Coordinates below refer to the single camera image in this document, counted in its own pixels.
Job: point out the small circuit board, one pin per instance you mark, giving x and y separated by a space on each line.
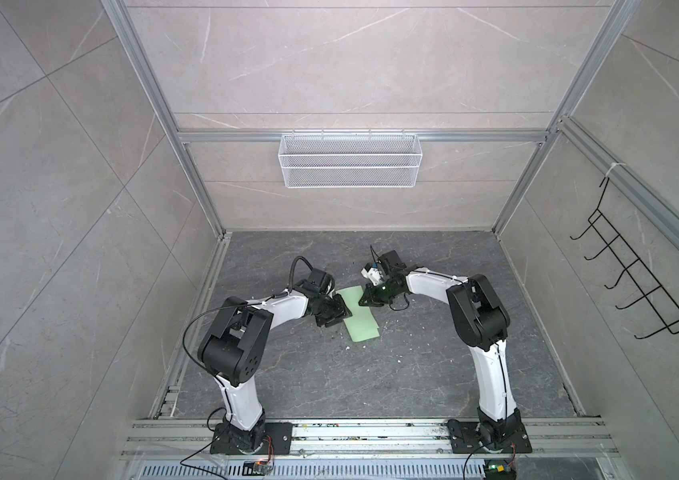
499 470
257 468

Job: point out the black wire hook rack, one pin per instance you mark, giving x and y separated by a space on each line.
649 290

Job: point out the aluminium frame rail front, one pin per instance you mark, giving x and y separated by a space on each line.
377 438

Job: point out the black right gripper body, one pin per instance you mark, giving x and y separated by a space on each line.
383 292

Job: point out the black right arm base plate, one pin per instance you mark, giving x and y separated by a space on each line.
481 437

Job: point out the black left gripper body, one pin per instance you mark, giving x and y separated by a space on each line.
329 306

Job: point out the white wire mesh basket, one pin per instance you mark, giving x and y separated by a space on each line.
311 161

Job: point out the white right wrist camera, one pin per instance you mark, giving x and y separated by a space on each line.
372 273

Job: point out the left small circuit board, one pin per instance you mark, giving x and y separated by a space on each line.
257 468

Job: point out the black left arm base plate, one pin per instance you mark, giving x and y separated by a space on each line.
274 437

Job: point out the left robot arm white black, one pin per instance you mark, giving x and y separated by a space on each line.
233 346

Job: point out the right small circuit board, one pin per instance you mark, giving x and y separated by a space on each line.
499 470

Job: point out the light green paper sheet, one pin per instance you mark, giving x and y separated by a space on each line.
361 324

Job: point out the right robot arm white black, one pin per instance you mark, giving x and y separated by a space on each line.
481 322

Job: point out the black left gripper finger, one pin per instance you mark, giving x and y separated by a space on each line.
339 308
331 320

